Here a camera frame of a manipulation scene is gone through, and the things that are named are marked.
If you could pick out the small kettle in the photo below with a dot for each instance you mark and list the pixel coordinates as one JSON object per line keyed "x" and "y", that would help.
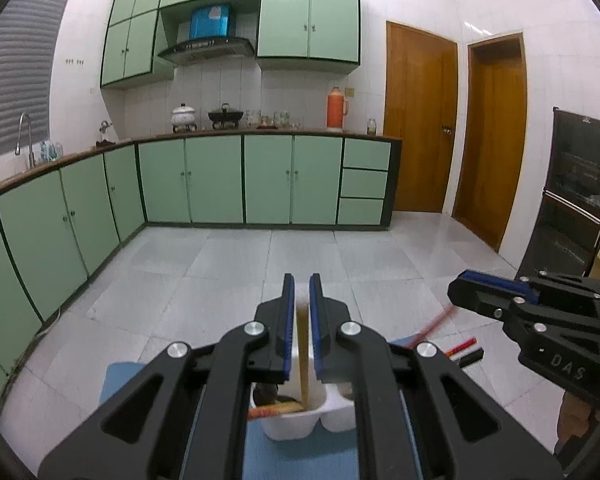
{"x": 105, "y": 129}

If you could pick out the large green wall cabinet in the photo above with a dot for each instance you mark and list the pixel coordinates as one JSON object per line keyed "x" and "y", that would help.
{"x": 307, "y": 20}

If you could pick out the white two-compartment utensil holder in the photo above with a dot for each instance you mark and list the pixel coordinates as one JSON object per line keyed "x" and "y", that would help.
{"x": 290, "y": 427}

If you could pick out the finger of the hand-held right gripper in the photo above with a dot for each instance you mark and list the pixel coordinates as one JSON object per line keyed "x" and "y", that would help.
{"x": 475, "y": 297}
{"x": 500, "y": 285}

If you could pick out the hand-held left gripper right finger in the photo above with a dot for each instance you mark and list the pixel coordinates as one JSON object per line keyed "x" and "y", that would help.
{"x": 315, "y": 330}

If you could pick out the black range hood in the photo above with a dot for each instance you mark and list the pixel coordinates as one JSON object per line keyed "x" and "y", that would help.
{"x": 207, "y": 50}

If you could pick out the grey window blind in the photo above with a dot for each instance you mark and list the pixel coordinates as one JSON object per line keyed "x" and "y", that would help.
{"x": 15, "y": 70}

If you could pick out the red wooden chopstick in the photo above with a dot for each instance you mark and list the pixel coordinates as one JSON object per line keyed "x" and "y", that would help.
{"x": 435, "y": 321}
{"x": 461, "y": 347}
{"x": 270, "y": 412}

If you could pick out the light wooden chopstick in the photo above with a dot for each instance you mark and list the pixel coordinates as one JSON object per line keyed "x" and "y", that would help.
{"x": 304, "y": 350}

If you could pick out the blue box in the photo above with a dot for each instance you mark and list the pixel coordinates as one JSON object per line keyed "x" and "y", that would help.
{"x": 210, "y": 22}

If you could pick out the green base cabinets with sink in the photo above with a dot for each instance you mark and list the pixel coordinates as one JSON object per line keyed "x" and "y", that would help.
{"x": 55, "y": 240}

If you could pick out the white cooking pot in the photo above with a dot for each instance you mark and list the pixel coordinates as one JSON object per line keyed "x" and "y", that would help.
{"x": 184, "y": 115}

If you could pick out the black wok with lid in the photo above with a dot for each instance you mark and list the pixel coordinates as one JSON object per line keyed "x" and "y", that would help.
{"x": 225, "y": 114}

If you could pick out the gas stove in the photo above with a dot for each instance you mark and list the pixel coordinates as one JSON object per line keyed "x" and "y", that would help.
{"x": 225, "y": 126}

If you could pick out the row of glass cups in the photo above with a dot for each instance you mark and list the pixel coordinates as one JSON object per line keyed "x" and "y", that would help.
{"x": 275, "y": 121}

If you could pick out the plain wooden door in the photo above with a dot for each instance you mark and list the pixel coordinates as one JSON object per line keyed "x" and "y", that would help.
{"x": 495, "y": 145}

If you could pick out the blue table mat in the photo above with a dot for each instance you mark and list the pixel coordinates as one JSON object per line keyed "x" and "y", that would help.
{"x": 125, "y": 377}

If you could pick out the person's right hand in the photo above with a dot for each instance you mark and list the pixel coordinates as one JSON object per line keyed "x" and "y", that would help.
{"x": 575, "y": 420}

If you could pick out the small glass jar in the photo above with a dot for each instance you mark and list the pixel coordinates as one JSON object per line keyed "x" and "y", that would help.
{"x": 372, "y": 127}

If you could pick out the black glass-front cabinet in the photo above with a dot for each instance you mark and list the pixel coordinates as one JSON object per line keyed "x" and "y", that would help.
{"x": 570, "y": 185}

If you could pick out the green base cabinets with drawers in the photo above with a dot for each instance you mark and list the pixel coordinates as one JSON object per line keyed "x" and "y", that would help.
{"x": 265, "y": 185}

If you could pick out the bottles beside faucet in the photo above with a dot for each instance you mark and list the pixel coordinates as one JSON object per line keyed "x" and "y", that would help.
{"x": 51, "y": 151}

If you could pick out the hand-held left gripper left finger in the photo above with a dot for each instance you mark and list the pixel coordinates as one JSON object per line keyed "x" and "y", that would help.
{"x": 290, "y": 330}

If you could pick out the orange thermos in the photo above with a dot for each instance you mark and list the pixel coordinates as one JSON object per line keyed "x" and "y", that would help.
{"x": 337, "y": 110}

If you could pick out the metal faucet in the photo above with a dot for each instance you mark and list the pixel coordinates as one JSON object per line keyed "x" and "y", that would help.
{"x": 29, "y": 140}

